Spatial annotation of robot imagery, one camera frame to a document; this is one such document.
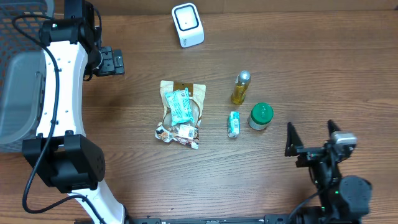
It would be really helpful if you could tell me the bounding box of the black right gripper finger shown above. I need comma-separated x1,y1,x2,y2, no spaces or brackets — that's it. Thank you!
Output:
285,122,304,157
327,119,341,134

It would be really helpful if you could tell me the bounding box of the green lid spice jar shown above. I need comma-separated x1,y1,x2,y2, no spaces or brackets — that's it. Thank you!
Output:
248,102,274,131

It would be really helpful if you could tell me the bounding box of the teal small carton box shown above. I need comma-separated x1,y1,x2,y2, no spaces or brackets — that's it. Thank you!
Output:
227,111,240,138

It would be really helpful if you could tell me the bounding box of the clear plastic container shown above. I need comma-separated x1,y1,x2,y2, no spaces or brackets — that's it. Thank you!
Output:
231,70,251,105

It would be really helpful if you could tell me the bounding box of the brown white snack wrapper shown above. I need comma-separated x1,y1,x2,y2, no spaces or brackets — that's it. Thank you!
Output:
155,121,199,149

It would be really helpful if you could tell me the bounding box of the brown Pantree snack packet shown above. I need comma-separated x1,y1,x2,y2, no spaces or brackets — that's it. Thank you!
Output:
160,80,206,128

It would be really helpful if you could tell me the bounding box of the teal white snack packet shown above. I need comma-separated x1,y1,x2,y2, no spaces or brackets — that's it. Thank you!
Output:
165,88,194,126

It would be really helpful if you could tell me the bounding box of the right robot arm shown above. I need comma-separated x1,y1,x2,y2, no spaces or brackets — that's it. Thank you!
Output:
285,119,373,223

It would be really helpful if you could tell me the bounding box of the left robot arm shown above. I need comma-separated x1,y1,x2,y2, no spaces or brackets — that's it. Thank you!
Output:
22,0,129,223

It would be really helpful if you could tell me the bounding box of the white barcode scanner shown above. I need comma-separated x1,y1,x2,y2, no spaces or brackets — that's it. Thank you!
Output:
171,2,205,48

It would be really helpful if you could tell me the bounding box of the grey plastic mesh basket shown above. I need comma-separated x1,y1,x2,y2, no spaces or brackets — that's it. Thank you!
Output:
1,0,54,152

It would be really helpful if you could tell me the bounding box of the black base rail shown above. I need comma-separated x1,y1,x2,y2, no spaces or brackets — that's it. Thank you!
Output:
124,215,313,224

